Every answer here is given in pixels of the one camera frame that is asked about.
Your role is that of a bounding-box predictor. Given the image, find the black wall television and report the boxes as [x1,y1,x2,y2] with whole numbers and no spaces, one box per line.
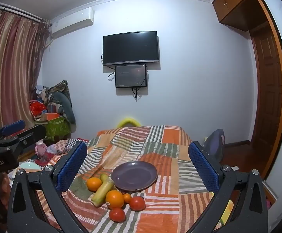
[103,31,160,66]

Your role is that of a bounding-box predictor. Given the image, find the striped patchwork blanket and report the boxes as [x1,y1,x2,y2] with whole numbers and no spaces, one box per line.
[37,125,234,233]

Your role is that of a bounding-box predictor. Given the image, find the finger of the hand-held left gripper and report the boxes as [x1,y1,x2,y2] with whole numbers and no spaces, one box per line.
[11,125,47,152]
[0,120,26,142]

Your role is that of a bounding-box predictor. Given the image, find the long sugarcane piece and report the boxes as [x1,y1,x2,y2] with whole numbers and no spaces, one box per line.
[91,178,115,208]

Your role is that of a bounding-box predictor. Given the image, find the grey purple backpack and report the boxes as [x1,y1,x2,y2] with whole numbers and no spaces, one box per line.
[202,129,225,163]

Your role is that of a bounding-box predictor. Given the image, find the small black wall monitor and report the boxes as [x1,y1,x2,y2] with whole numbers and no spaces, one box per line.
[115,64,147,88]

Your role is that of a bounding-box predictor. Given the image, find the curtain rail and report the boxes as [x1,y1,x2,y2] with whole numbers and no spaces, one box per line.
[0,2,52,27]

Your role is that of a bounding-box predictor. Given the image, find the white air conditioner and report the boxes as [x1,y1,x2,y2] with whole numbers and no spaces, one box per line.
[50,7,94,39]

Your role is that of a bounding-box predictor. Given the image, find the red tomato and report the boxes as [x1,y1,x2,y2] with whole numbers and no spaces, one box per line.
[130,196,146,211]
[109,208,126,223]

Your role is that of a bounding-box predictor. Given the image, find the yellow round object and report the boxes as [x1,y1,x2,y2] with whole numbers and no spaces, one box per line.
[117,117,141,128]

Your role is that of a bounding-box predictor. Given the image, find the grey plush pillow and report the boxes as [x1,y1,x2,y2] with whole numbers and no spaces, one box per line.
[52,91,76,125]

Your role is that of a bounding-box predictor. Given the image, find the black cable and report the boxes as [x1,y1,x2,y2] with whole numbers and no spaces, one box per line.
[131,87,142,102]

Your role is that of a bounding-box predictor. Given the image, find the red bag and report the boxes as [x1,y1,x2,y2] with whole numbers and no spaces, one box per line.
[29,100,47,117]

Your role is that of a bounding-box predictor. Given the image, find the checkered cloth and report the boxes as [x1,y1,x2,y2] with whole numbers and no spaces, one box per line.
[46,138,88,156]

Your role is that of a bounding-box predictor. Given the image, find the pink plush toy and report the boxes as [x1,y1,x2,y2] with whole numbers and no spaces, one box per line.
[35,141,47,160]

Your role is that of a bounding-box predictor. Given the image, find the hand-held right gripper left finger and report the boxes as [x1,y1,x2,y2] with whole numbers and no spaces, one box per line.
[7,141,93,233]

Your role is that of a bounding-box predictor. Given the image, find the medium orange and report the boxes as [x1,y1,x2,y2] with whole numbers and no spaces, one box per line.
[87,177,103,192]

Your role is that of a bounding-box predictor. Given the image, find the purple plate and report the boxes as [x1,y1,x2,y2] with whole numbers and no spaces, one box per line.
[111,161,158,193]

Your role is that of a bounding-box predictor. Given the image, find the striped red curtain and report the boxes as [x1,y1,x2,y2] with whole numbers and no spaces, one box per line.
[0,7,50,134]

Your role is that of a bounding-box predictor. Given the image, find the wooden overhead cabinet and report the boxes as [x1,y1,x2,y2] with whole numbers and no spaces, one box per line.
[211,0,268,32]

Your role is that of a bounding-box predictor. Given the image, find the dark patterned cloth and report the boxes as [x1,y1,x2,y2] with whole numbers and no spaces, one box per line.
[46,80,73,107]

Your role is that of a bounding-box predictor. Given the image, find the pale teal dish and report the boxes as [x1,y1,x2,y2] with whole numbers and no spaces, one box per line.
[18,162,42,173]

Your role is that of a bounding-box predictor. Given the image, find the large orange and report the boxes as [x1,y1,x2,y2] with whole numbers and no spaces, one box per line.
[105,190,125,210]

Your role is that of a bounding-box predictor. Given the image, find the brown wooden door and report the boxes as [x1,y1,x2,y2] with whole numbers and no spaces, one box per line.
[249,24,282,175]

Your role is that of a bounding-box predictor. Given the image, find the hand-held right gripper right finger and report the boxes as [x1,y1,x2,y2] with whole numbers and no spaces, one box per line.
[188,141,270,233]

